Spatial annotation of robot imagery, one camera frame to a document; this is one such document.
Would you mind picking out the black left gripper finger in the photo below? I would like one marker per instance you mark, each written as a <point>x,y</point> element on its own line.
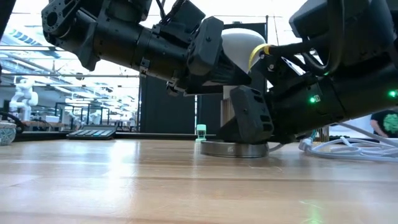
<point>205,90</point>
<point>230,76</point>

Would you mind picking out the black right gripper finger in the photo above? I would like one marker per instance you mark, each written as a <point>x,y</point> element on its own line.
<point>228,135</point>

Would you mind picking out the brass lamp socket base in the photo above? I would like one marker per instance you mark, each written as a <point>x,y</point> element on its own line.
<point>230,149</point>

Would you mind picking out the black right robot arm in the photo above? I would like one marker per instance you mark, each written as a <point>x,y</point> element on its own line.
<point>367,87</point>

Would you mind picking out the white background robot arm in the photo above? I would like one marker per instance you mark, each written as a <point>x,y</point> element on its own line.
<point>25,96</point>

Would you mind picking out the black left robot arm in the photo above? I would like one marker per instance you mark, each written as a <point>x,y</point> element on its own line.
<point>109,37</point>

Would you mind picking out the mint green stapler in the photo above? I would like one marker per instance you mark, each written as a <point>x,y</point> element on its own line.
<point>201,132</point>

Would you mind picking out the person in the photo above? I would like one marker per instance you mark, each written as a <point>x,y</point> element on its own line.
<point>387,123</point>

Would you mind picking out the black desk calculator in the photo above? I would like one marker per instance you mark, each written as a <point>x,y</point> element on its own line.
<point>93,132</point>

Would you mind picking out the patterned ceramic bowl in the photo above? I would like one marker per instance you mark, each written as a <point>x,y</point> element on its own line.
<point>6,133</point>

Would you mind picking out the black aluminium table frame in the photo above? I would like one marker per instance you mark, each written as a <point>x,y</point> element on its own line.
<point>155,136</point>

